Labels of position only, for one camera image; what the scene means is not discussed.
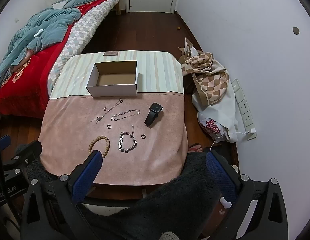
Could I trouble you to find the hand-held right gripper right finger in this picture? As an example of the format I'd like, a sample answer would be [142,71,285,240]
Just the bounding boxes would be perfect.
[206,150,289,240]

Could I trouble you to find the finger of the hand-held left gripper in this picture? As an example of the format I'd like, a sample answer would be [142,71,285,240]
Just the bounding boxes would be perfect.
[0,134,12,156]
[2,140,43,180]

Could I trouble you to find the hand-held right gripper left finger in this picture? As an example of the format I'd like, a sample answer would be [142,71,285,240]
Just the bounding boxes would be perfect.
[21,149,104,240]

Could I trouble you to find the wooden bead bracelet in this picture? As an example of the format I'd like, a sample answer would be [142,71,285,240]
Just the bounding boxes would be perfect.
[88,135,111,159]

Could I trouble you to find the thick silver chain bracelet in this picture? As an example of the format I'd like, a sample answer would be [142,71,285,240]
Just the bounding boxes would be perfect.
[117,126,139,154]

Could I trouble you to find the thin silver pendant necklace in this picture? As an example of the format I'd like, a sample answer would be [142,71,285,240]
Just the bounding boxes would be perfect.
[89,98,124,124]

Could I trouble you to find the thin silver link bracelet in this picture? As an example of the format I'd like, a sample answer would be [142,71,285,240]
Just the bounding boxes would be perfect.
[110,109,141,122]

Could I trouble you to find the cardboard box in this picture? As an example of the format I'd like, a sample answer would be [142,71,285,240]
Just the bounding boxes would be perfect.
[85,60,139,97]

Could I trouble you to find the black smart watch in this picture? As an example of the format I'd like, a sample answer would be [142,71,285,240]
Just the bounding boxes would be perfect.
[144,102,164,126]

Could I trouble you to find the red slipper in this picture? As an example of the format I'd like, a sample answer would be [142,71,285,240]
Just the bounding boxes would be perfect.
[187,143,203,153]

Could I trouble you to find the red printed plastic bag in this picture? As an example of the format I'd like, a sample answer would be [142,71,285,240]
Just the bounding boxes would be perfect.
[199,117,228,137]

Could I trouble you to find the dark fleece pants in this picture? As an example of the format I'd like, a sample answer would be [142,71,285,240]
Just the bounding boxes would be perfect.
[27,152,229,240]

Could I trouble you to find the table with pink striped cloth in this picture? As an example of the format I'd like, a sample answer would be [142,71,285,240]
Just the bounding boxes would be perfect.
[38,51,189,187]

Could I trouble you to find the checkered brown white cloth pile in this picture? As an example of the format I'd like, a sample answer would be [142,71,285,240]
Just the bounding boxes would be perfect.
[192,80,240,143]

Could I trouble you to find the bed with red blanket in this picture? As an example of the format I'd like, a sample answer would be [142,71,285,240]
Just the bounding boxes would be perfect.
[0,0,112,118]

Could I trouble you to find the white power strip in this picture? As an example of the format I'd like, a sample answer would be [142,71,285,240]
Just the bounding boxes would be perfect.
[231,78,258,141]

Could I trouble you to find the brown checked cloth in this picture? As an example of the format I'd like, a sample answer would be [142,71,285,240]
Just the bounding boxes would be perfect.
[180,50,230,106]

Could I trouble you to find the teal quilt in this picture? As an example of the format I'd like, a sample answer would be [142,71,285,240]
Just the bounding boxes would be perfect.
[0,0,122,94]

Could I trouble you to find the checked bed sheet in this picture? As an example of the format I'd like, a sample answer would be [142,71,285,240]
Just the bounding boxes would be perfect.
[47,0,118,98]

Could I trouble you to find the wooden bed leg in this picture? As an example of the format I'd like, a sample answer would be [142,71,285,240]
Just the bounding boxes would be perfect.
[115,0,127,15]

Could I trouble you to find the white charger with cable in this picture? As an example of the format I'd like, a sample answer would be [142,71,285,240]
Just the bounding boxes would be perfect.
[209,128,256,151]

